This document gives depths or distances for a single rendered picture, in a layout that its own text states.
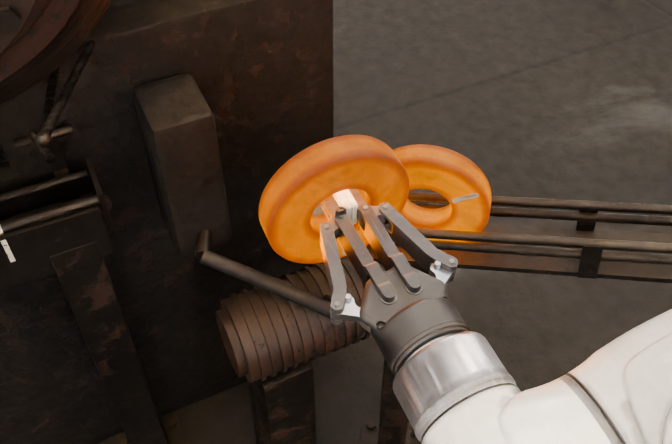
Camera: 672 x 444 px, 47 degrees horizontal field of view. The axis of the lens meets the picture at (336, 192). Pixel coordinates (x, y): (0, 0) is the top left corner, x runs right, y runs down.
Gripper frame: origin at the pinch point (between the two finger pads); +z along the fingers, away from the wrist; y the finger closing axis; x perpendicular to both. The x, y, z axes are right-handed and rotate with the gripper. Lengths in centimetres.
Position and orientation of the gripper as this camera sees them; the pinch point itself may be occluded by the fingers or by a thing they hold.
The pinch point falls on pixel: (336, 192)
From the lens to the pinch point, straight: 77.0
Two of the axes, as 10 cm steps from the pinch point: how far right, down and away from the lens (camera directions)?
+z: -4.1, -6.9, 6.0
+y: 9.1, -3.0, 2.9
